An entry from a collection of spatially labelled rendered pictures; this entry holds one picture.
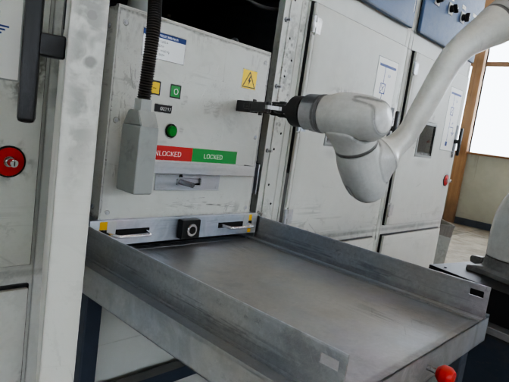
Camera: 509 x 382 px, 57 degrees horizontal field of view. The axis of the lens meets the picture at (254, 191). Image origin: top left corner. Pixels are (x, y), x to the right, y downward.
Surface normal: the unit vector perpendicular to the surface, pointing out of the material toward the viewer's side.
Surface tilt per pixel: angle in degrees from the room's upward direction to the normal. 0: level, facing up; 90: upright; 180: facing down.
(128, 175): 90
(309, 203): 90
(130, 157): 90
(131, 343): 90
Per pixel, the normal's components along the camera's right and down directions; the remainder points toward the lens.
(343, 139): -0.55, 0.70
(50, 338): 0.39, 0.18
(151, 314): -0.68, 0.00
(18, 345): 0.72, 0.19
